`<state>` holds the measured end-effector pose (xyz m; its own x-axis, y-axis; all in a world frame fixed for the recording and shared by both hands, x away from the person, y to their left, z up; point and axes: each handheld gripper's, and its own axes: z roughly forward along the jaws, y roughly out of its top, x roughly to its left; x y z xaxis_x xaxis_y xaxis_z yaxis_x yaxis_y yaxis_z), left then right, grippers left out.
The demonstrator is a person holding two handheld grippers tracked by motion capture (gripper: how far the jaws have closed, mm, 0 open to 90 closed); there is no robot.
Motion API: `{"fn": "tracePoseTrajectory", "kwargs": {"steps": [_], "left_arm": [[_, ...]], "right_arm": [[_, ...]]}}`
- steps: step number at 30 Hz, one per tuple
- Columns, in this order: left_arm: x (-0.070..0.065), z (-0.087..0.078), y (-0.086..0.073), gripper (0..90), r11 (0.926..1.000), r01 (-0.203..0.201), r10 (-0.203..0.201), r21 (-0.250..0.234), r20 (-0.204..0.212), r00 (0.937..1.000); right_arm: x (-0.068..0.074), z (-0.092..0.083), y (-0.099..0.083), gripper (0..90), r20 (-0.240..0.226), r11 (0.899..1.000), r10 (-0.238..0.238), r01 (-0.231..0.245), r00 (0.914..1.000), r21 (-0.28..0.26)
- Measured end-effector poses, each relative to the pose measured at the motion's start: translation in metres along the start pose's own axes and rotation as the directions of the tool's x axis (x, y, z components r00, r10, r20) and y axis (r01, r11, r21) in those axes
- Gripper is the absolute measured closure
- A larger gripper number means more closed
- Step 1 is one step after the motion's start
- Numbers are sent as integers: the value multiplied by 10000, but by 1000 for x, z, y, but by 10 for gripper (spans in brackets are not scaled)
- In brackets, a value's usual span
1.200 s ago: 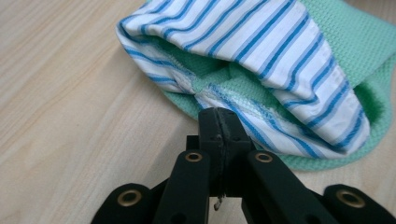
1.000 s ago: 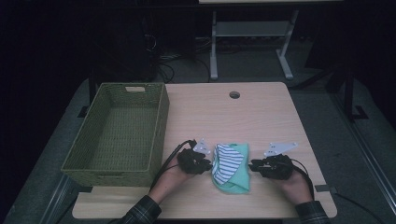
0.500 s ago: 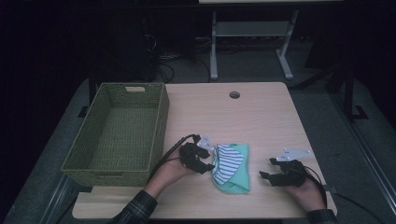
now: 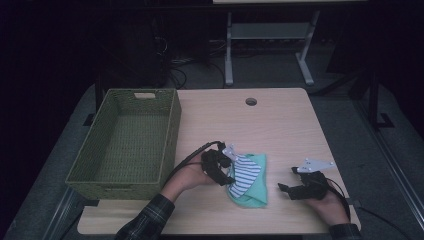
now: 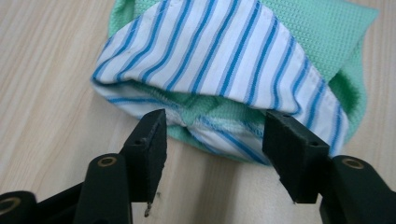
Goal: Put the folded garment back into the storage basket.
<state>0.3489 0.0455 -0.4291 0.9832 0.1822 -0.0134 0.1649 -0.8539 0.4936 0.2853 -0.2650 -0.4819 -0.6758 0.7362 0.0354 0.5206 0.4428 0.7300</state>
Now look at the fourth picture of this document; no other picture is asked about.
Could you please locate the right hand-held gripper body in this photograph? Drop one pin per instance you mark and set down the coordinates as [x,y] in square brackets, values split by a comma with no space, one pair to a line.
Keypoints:
[313,188]

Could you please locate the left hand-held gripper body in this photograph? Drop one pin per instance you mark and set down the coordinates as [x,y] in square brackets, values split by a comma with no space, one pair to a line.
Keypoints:
[211,163]

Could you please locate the mint green striped garment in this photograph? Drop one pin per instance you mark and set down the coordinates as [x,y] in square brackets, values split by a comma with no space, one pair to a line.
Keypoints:
[256,196]

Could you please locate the green woven basket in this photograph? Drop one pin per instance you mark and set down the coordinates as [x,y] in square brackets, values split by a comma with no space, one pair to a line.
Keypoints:
[100,186]

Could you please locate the person's right hand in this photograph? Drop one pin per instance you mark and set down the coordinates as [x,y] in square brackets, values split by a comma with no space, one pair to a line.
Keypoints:
[330,210]

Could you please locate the person's left hand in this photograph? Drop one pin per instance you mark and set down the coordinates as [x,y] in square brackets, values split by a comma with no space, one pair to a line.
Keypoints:
[188,180]

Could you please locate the grey tape strip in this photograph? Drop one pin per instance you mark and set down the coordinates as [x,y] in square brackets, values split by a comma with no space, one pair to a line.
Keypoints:
[354,202]

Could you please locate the black metal stand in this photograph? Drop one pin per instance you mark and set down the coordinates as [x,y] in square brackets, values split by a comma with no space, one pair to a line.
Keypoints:
[374,100]
[98,96]

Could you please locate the white metal rack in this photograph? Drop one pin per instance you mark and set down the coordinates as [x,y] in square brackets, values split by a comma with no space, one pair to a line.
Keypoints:
[266,30]

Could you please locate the aluminium floor rail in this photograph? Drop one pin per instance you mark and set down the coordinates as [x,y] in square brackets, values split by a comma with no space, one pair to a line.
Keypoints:
[393,156]
[61,213]

